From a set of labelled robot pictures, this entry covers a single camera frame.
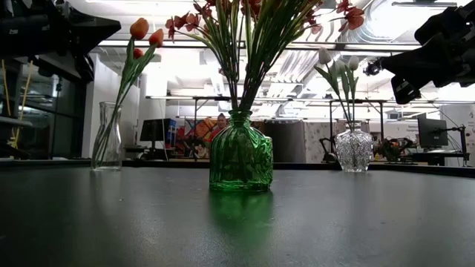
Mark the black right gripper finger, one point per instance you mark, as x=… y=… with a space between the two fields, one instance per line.
x=423 y=65

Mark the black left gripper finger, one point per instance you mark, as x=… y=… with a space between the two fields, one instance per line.
x=92 y=31

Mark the white artificial tulip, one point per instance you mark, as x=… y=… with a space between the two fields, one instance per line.
x=340 y=66
x=324 y=55
x=353 y=62

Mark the clear faceted glass vase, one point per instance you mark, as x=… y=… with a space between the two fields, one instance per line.
x=354 y=152

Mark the clear glass carafe vase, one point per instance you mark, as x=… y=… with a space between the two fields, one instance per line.
x=111 y=155

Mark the green ribbed glass vase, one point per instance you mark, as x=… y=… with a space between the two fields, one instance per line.
x=240 y=159

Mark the black background robot arm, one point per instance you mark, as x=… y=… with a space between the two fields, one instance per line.
x=326 y=155

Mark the black spotlight cluster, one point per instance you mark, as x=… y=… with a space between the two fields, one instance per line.
x=372 y=68

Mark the black computer monitor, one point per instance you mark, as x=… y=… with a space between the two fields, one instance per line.
x=432 y=133

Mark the dark background desk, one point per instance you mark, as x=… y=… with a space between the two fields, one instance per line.
x=438 y=154

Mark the black monitor blue edge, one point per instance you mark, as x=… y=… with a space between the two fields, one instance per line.
x=152 y=130

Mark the white patterned partition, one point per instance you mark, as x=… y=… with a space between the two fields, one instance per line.
x=315 y=141

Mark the colourful patterned tapestry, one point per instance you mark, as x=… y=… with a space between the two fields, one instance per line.
x=196 y=133

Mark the dark grey partition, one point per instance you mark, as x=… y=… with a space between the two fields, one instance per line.
x=289 y=141

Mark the person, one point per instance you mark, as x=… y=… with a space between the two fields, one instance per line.
x=221 y=124

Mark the black metal rack frame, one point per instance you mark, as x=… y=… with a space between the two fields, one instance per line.
x=331 y=118

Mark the black aluminium table frame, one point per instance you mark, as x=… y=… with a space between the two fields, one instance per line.
x=445 y=170

